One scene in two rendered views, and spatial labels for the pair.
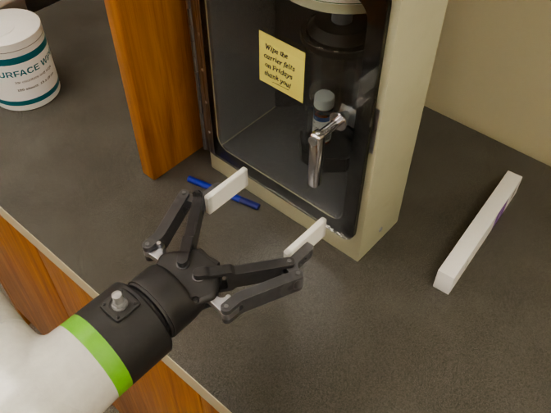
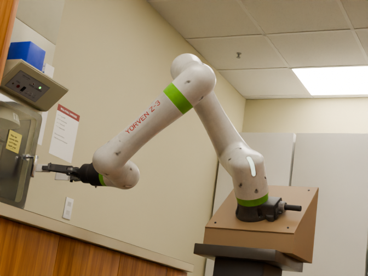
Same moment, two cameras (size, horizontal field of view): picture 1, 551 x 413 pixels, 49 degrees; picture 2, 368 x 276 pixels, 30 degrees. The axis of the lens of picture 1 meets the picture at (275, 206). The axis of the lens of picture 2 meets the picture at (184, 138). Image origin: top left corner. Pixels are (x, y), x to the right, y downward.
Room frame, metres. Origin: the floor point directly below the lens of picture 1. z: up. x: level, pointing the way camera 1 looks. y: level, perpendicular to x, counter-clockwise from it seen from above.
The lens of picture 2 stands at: (0.65, 2.70, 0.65)
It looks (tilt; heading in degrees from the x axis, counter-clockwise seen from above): 15 degrees up; 256
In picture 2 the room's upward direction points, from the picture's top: 8 degrees clockwise
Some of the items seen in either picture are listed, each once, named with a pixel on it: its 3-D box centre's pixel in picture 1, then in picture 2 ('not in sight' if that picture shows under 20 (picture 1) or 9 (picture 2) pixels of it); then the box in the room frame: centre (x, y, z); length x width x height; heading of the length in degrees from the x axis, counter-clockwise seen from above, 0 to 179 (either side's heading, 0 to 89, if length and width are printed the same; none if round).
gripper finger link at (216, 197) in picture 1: (226, 190); (43, 168); (0.52, 0.06, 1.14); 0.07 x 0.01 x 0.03; 139
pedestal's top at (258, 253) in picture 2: not in sight; (249, 258); (-0.29, 0.22, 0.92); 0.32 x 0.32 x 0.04; 47
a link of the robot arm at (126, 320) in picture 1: (125, 328); (98, 172); (0.32, 0.15, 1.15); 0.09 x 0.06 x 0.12; 49
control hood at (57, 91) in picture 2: not in sight; (32, 86); (0.62, 0.03, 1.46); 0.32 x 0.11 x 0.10; 49
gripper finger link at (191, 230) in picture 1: (191, 235); (63, 170); (0.45, 0.10, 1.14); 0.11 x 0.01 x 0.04; 177
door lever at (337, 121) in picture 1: (324, 152); (30, 165); (0.56, -0.06, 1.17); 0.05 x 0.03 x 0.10; 138
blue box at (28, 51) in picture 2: not in sight; (26, 57); (0.67, 0.09, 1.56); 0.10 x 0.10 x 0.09; 49
